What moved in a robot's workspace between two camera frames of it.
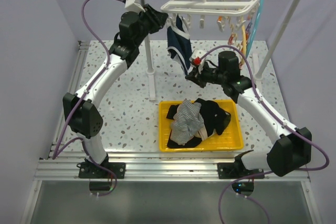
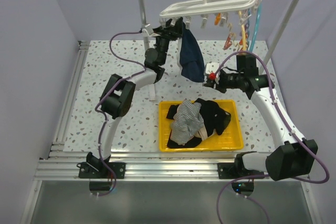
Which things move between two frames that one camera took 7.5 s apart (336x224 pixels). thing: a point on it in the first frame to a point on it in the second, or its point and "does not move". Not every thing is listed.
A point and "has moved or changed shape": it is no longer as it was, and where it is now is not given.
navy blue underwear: x=179 y=44 has moved or changed shape
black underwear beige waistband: x=215 y=118 does not move
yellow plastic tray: x=230 y=138 does not move
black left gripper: x=157 y=19 to x=170 y=32
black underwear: x=193 y=142 does not move
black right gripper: x=199 y=79 to x=219 y=86
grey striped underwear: x=187 y=121 does not move
